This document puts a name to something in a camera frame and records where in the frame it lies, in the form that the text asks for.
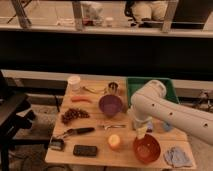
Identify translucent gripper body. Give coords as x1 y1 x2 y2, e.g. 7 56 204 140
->
133 118 150 139

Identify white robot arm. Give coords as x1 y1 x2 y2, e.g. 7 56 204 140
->
131 80 213 145

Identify red bowl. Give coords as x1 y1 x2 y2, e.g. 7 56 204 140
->
133 134 161 164

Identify purple bowl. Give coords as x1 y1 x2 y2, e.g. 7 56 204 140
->
99 95 123 117

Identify blue sponge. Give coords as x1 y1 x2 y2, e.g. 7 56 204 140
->
147 121 153 132

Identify small blue yellow object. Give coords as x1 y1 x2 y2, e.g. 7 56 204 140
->
163 122 173 132

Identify yellow apple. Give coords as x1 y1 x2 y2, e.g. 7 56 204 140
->
108 134 121 150

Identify green plastic tray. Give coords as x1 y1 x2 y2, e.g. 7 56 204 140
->
126 77 179 106

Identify wooden table board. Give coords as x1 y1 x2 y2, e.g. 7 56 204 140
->
45 80 196 171

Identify light blue cloth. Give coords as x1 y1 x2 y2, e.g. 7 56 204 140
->
163 146 193 168

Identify small metal cup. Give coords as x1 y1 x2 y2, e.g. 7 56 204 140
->
108 82 118 95

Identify banana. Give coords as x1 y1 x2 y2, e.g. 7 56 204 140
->
82 86 105 94

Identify black rectangular case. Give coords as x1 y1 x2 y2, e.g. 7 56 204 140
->
73 145 98 157

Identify bunch of dark grapes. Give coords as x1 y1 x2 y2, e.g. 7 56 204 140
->
61 108 90 125

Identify white plastic cup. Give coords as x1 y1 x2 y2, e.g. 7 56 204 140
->
68 75 81 91

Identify black chair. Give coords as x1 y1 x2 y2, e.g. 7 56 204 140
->
0 70 37 171

